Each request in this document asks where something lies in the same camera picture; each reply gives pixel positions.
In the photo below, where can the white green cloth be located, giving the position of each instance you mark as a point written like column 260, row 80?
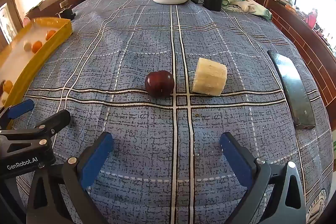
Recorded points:
column 252, row 7

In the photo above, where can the yellow cardboard tray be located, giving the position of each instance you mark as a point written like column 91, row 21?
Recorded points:
column 44, row 56

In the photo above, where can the glass door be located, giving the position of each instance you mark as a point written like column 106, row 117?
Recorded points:
column 6, row 22

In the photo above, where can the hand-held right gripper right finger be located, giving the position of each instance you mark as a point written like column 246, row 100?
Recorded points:
column 236, row 158

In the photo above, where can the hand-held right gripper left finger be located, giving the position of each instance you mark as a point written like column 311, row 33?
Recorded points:
column 95, row 161

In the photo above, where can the small black motor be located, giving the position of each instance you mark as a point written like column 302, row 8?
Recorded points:
column 67, row 12

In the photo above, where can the dark red apple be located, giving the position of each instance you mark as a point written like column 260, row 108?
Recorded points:
column 159, row 83

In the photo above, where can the black smartphone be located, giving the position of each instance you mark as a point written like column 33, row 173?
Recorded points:
column 294, row 90

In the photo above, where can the brown tiled window ledge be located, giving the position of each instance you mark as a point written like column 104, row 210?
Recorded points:
column 302, row 37

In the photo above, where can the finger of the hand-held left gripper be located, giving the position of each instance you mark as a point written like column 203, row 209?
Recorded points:
column 56, row 119
column 21, row 108

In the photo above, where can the large peeled sugarcane chunk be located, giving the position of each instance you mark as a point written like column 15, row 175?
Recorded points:
column 208, row 78

